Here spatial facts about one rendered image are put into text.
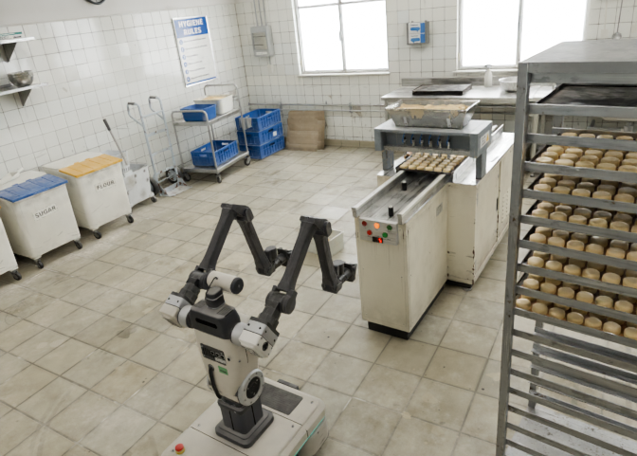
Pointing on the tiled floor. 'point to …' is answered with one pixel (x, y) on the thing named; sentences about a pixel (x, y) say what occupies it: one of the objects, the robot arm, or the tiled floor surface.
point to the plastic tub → (330, 243)
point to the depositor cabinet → (474, 211)
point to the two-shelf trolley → (211, 139)
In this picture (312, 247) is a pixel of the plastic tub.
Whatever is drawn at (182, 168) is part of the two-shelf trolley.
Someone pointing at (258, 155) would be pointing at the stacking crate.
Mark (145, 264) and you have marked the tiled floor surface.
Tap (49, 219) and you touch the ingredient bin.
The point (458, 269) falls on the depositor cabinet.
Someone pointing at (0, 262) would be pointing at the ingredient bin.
